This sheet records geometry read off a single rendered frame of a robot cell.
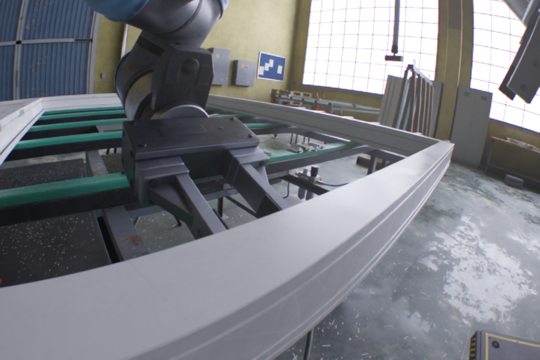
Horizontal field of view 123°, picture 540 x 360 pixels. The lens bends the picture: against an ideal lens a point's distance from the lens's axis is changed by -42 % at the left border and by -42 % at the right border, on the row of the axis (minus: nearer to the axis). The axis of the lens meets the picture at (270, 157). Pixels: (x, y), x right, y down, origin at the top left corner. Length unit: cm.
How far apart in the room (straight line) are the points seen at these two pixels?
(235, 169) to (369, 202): 12
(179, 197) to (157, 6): 16
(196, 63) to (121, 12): 9
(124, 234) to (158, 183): 14
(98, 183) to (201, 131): 20
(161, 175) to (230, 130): 10
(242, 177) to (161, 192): 8
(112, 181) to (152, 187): 19
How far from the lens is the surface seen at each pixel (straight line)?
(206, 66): 26
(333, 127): 93
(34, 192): 39
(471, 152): 701
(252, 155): 24
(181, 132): 23
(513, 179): 627
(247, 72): 823
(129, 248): 30
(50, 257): 74
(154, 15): 25
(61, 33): 669
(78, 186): 38
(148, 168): 20
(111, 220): 36
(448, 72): 722
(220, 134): 24
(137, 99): 29
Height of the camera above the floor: 100
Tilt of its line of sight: 16 degrees down
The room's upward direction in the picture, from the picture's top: 6 degrees clockwise
